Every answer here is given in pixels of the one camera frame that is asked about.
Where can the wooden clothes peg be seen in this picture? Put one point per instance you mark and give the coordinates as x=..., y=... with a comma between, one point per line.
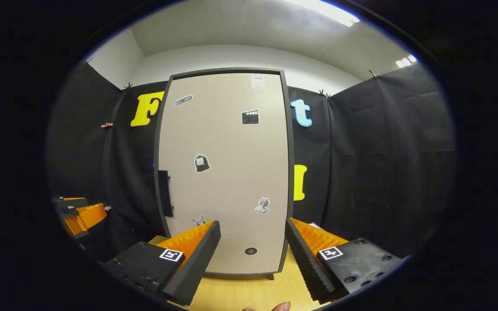
x=106, y=125

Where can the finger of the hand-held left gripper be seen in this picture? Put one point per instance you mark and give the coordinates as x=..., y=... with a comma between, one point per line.
x=69, y=206
x=87, y=218

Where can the black backdrop cloth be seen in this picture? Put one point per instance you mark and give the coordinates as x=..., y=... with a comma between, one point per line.
x=383, y=164

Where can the beige cabinet door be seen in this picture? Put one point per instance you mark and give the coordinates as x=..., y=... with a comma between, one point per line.
x=227, y=181

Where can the dark grey cabinet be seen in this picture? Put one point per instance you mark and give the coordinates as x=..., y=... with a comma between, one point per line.
x=292, y=151

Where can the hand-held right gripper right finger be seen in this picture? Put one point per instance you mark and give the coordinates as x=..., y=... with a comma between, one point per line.
x=305, y=263

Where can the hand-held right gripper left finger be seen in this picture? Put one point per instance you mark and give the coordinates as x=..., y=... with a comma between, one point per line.
x=199, y=263

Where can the small ceiling light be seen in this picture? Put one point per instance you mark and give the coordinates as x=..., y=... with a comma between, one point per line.
x=407, y=61

